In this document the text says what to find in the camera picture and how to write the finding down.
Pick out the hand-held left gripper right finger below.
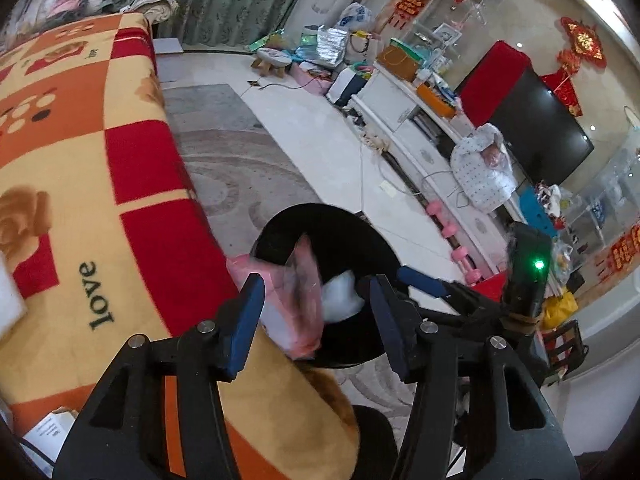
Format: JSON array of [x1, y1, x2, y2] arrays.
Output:
[[369, 274, 581, 480]]

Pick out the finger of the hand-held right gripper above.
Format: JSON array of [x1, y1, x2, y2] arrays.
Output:
[[398, 266, 506, 321]]

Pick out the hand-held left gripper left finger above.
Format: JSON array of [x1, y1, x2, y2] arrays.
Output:
[[52, 273, 266, 480]]

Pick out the white tissue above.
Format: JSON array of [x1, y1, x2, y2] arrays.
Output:
[[320, 269, 363, 322]]

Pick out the pink plastic bag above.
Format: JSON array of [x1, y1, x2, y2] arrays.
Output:
[[226, 234, 326, 360]]

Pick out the black round trash bin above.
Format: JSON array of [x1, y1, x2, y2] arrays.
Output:
[[249, 203, 402, 370]]

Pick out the pink dumbbell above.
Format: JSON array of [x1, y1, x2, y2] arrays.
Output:
[[450, 247, 485, 283], [425, 200, 458, 238]]

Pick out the yellow plastic bag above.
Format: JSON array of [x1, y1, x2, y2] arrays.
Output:
[[542, 291, 580, 331]]

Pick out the blue board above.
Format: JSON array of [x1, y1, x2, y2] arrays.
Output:
[[517, 186, 558, 238]]

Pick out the red gold paper decoration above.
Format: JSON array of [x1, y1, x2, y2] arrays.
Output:
[[597, 222, 640, 281]]

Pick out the white dotted plastic bag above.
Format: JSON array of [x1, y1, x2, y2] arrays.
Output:
[[450, 124, 517, 210]]

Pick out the black flat television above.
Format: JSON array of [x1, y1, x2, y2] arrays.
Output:
[[487, 65, 596, 186]]

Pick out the white power strip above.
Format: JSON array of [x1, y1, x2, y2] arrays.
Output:
[[361, 127, 391, 153]]

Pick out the grey patterned rug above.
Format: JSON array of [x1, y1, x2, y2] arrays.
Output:
[[162, 82, 471, 461]]

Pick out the white TV cabinet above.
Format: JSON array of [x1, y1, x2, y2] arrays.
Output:
[[350, 62, 526, 281]]

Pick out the orange box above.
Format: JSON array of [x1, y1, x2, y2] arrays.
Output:
[[416, 82, 458, 120]]

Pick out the red cloth cover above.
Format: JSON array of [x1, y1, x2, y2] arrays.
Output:
[[457, 40, 532, 116]]

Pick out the white and navy bag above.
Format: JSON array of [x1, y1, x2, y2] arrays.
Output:
[[327, 67, 373, 107]]

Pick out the printed orange red blanket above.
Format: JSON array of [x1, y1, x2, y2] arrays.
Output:
[[0, 12, 361, 480]]

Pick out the brown paper gift bag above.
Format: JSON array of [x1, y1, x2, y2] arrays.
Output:
[[376, 40, 423, 82]]

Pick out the white cardboard box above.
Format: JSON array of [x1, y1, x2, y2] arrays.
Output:
[[22, 406, 81, 478]]

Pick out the pink flat box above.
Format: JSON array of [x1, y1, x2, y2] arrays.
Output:
[[292, 62, 336, 95]]

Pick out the silver foil bag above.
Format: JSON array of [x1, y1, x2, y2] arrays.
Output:
[[315, 25, 351, 68]]

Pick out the small wooden stool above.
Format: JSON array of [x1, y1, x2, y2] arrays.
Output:
[[250, 47, 293, 78]]

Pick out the clear acrylic shelf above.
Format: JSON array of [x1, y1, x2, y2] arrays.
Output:
[[400, 0, 511, 68]]

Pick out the red hanging ornaments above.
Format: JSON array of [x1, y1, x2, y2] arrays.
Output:
[[387, 0, 426, 31]]

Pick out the white blue plastic bag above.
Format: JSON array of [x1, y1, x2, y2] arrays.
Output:
[[335, 2, 376, 33]]

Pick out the green packet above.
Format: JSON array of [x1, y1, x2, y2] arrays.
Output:
[[250, 30, 291, 53]]

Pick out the green patterned curtain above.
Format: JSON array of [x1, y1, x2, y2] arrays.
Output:
[[50, 0, 321, 51]]

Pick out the cream carved sofa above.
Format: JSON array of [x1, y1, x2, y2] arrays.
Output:
[[115, 0, 181, 26]]

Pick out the floral frilled pillow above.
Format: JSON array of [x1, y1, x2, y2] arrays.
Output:
[[10, 0, 118, 36]]

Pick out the red knot wall decoration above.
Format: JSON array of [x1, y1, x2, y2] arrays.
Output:
[[542, 16, 608, 118]]

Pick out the black floor cable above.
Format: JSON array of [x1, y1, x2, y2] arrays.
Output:
[[247, 80, 306, 92]]

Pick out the thin black cable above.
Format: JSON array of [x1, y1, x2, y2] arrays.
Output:
[[20, 435, 56, 467]]

